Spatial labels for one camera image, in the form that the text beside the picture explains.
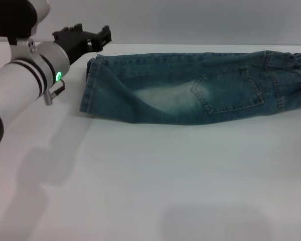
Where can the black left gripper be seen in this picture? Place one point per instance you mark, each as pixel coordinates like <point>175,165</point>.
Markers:
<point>72,42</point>

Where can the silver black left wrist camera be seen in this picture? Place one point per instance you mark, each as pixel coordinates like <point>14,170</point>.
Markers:
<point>17,17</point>

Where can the blue denim shorts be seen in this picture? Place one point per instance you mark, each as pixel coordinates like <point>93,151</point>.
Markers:
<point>165,82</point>

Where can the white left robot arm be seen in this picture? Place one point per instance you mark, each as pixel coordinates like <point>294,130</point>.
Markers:
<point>15,80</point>

